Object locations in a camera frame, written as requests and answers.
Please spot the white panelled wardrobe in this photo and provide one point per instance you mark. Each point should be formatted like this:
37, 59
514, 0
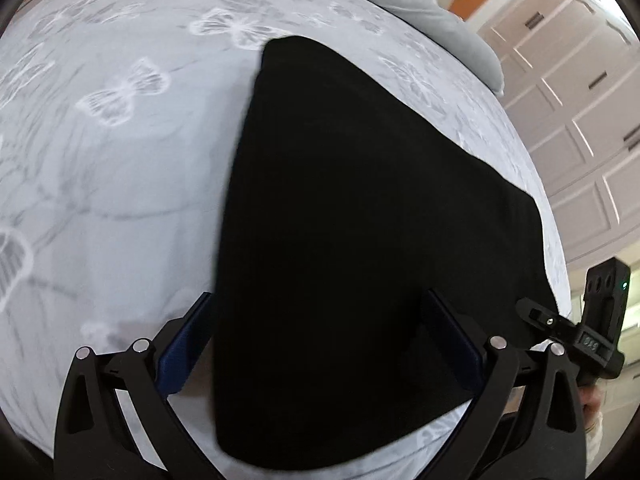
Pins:
575, 85

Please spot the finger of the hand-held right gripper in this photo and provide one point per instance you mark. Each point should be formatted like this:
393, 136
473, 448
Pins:
545, 317

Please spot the butterfly printed bedspread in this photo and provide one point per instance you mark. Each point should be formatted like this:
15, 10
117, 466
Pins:
115, 185

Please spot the person's right hand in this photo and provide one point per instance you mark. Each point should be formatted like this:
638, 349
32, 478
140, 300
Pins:
592, 402

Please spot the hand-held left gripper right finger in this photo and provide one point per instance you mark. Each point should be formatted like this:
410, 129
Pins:
470, 355

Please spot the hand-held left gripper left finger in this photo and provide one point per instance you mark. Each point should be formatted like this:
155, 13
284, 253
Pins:
187, 340

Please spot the black pants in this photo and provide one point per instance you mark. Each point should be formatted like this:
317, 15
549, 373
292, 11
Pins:
360, 235

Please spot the grey pillow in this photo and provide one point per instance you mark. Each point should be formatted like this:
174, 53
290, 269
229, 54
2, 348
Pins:
440, 25

